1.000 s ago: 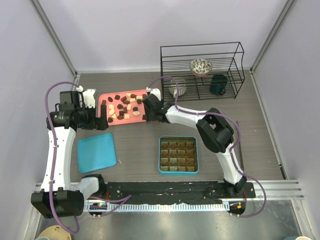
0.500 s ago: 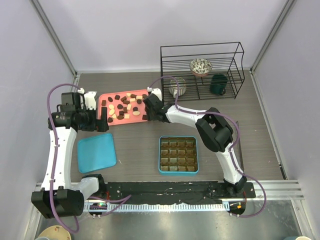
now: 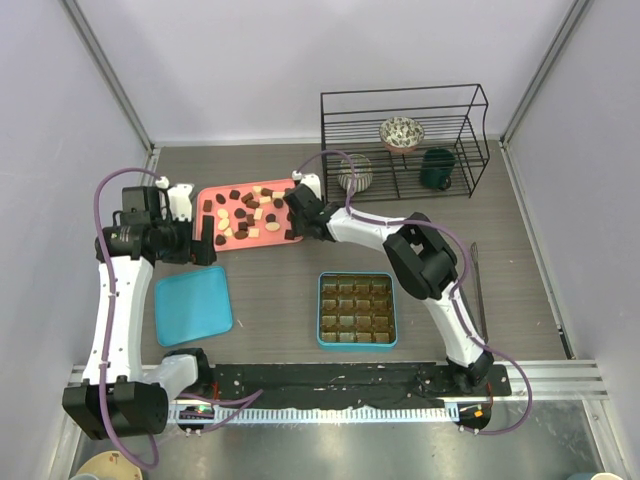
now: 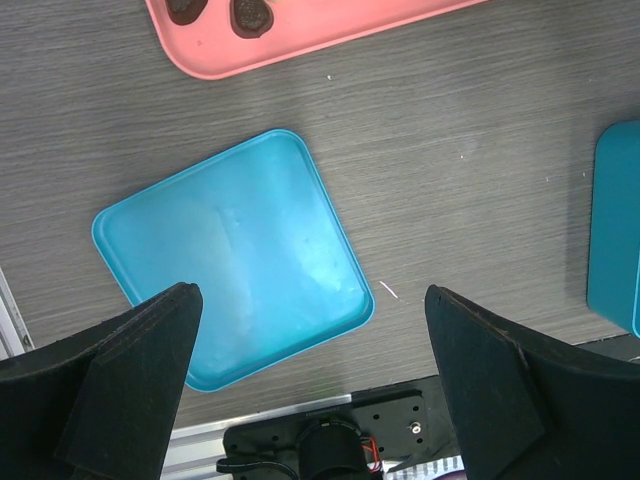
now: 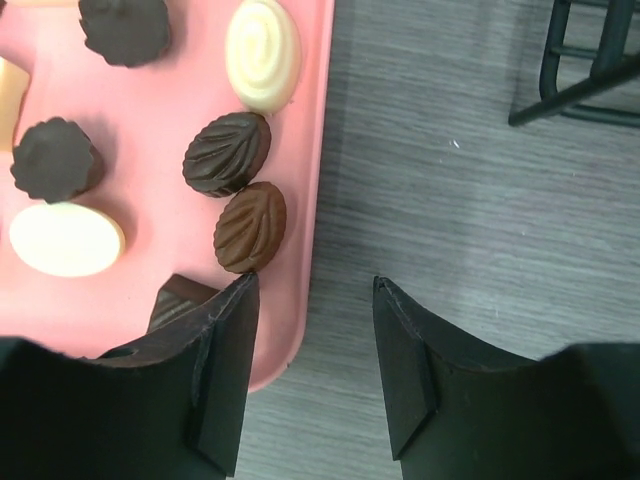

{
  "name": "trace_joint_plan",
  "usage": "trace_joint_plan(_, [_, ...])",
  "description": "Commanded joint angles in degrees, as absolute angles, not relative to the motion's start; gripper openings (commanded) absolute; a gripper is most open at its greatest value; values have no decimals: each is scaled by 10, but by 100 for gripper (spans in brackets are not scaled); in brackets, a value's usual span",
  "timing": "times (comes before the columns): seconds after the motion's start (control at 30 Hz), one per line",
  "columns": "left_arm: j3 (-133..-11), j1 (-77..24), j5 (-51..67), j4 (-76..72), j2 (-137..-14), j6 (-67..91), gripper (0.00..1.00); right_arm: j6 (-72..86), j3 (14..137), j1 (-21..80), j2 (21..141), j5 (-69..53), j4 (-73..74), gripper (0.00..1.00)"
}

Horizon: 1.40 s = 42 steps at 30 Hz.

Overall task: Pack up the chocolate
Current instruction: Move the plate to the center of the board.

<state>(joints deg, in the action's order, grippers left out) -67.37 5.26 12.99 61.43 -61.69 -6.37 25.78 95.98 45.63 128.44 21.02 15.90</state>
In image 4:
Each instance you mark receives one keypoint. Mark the blue tin lid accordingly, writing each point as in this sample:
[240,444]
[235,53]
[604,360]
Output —
[255,229]

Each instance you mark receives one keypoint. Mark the dark ridged chocolate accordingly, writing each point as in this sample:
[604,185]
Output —
[250,18]

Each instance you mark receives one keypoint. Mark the dark round chocolate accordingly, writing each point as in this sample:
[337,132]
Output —
[185,12]

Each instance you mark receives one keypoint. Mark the pink tray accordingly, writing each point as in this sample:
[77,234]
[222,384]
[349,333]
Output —
[212,48]

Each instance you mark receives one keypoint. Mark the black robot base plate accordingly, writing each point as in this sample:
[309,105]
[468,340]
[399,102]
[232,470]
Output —
[393,429]

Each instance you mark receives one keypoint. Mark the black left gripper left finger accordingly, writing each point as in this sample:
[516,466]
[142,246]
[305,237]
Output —
[101,404]

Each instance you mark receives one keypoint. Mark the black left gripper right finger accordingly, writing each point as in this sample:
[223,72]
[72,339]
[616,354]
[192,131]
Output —
[527,406]

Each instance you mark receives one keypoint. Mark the blue chocolate tin box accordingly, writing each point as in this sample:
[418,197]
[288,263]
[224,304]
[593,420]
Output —
[613,267]

